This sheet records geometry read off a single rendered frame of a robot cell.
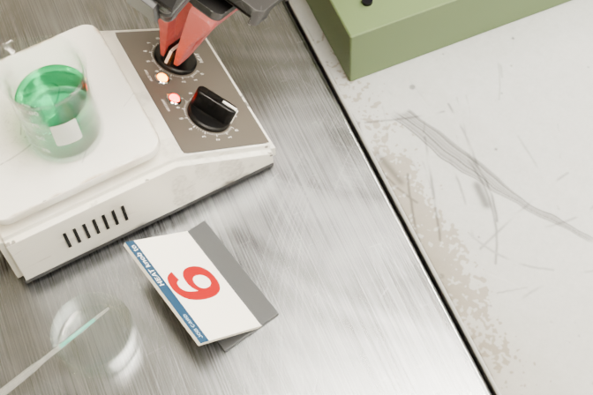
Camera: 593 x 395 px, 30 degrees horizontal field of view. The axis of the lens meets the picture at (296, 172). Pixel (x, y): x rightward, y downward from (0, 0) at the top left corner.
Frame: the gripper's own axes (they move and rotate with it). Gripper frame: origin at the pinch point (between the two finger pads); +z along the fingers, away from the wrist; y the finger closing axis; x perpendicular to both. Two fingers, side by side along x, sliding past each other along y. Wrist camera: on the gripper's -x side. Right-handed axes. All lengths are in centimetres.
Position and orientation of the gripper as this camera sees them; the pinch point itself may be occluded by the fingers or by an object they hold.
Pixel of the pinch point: (176, 48)
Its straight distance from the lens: 79.8
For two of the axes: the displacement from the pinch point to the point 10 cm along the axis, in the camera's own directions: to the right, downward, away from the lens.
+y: 8.0, 5.9, -0.9
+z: -4.0, 6.4, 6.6
